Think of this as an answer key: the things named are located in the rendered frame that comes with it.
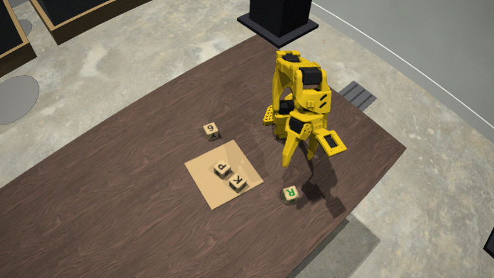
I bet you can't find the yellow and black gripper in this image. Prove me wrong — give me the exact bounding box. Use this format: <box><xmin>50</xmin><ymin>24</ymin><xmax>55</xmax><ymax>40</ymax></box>
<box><xmin>282</xmin><ymin>108</ymin><xmax>347</xmax><ymax>168</ymax></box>

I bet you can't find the beige flat mat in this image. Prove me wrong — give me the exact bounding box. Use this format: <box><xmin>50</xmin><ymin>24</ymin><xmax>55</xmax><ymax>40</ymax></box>
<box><xmin>185</xmin><ymin>140</ymin><xmax>264</xmax><ymax>210</ymax></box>

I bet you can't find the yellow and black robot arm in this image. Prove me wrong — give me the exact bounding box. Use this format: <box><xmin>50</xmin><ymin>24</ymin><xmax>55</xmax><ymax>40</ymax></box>
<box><xmin>263</xmin><ymin>51</ymin><xmax>332</xmax><ymax>139</ymax></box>

